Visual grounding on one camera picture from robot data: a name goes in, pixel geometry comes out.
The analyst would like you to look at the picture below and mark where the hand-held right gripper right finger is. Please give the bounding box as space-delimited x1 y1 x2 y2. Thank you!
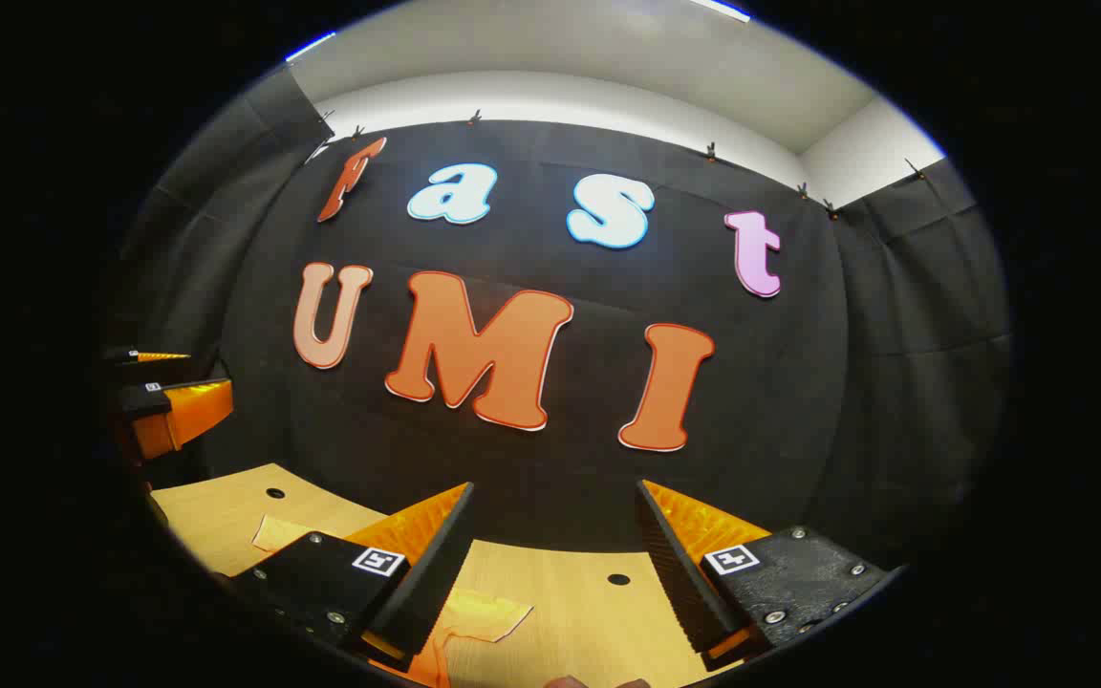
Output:
635 478 896 675

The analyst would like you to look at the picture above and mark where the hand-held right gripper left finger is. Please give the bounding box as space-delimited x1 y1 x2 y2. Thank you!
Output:
221 481 477 675

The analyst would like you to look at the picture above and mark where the orange T-shirt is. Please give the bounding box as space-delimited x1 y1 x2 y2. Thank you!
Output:
252 514 534 688

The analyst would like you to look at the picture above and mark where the black backdrop cloth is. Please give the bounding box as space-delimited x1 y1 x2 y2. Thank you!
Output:
106 67 1015 574

